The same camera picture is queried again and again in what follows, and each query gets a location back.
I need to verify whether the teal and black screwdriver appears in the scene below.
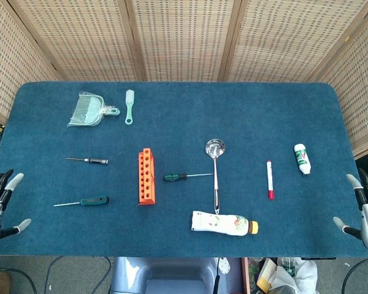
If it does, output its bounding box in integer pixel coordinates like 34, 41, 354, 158
53, 196, 110, 208

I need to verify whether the black silver cylindrical tool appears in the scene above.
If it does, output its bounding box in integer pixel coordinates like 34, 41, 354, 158
64, 157, 109, 165

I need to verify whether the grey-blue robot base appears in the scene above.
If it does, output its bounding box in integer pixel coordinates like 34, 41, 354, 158
110, 257, 245, 294

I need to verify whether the orange tool holder block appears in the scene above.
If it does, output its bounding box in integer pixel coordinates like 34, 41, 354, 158
137, 148, 157, 206

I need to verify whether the small white and green bottle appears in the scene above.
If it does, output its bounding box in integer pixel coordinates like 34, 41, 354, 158
293, 143, 312, 176

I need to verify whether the white plastic bag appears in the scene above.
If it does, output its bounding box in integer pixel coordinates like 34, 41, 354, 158
257, 257, 318, 294

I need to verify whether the white marker with red cap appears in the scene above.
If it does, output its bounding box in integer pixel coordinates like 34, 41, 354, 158
266, 159, 276, 201

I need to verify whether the green dustpan in plastic bag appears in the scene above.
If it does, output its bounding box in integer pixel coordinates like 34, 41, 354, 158
67, 91, 121, 129

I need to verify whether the brown wooden box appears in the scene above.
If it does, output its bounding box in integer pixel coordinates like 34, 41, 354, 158
241, 257, 251, 294

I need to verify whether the white drink bottle, yellow cap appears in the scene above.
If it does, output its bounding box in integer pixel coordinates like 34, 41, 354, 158
190, 210, 259, 237

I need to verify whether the white perforated metal plate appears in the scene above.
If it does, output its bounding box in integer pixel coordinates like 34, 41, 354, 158
219, 257, 231, 277

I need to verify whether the green brush with white bristles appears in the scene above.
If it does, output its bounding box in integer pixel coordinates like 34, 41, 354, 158
124, 89, 135, 125

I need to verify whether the green and black screwdriver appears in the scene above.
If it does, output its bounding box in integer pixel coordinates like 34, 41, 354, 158
163, 172, 215, 182

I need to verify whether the blue carpet table cover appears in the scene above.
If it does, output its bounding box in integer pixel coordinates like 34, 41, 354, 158
0, 81, 368, 258

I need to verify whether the woven wicker folding screen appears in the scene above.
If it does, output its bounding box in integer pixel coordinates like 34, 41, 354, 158
0, 0, 368, 160

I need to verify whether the black floor cable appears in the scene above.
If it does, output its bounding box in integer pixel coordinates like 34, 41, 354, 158
44, 256, 112, 294
342, 257, 368, 294

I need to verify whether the steel ladle with black handle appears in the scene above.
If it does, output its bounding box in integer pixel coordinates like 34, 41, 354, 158
205, 138, 226, 214

